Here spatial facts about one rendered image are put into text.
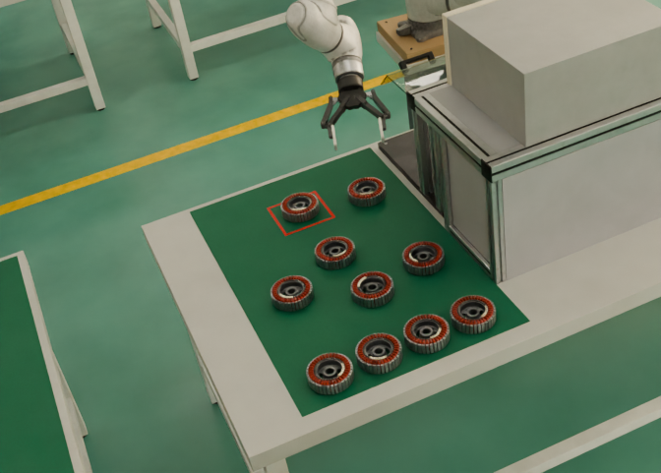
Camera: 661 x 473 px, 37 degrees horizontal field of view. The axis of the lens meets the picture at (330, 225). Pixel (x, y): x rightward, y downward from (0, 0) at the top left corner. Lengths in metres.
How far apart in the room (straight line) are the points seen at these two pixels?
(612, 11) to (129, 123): 3.11
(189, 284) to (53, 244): 1.75
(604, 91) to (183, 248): 1.25
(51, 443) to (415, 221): 1.14
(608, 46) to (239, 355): 1.16
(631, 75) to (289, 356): 1.08
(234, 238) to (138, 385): 0.93
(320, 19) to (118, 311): 1.63
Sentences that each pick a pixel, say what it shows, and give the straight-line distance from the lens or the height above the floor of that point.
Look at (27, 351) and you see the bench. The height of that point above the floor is 0.75.
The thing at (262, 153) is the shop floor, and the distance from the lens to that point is 4.61.
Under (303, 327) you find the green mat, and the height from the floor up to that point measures 0.75.
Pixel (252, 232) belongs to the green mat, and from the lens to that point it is 2.86.
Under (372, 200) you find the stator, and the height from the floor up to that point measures 0.78.
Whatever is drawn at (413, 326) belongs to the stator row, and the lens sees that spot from 2.42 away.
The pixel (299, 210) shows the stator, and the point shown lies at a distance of 2.84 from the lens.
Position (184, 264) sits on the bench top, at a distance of 2.81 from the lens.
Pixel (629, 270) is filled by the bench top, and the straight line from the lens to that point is 2.61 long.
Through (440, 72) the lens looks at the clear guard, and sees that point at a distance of 2.85.
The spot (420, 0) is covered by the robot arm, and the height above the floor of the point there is 0.93.
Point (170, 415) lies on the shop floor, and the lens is 3.45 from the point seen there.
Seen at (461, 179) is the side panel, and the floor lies 0.97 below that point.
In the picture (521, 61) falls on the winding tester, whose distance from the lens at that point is 2.35.
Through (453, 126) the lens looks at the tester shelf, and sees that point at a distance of 2.50.
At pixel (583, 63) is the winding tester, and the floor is 1.29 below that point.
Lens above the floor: 2.45
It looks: 37 degrees down
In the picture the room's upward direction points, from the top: 10 degrees counter-clockwise
